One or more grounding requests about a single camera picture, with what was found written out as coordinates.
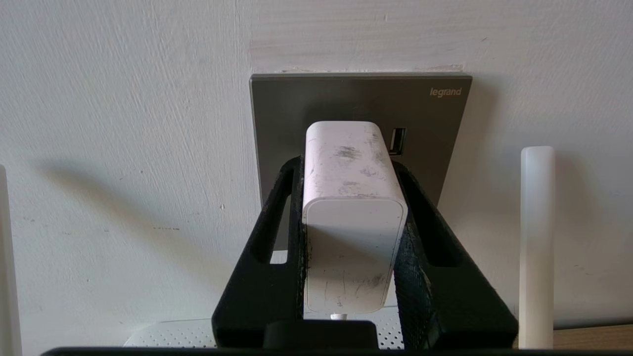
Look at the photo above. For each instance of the white wifi router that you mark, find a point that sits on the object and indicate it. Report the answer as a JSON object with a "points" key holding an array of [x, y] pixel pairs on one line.
{"points": [[536, 247]]}

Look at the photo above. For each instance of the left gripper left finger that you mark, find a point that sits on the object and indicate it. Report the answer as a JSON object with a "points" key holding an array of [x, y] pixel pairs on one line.
{"points": [[267, 296]]}

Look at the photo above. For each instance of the grey wall socket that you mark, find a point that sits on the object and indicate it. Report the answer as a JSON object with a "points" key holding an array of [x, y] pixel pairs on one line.
{"points": [[346, 99]]}

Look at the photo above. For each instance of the white power adapter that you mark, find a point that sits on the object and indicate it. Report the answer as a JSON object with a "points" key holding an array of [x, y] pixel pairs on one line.
{"points": [[353, 222]]}

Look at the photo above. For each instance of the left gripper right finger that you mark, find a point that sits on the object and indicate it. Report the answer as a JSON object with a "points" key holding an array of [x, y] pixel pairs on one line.
{"points": [[445, 306]]}

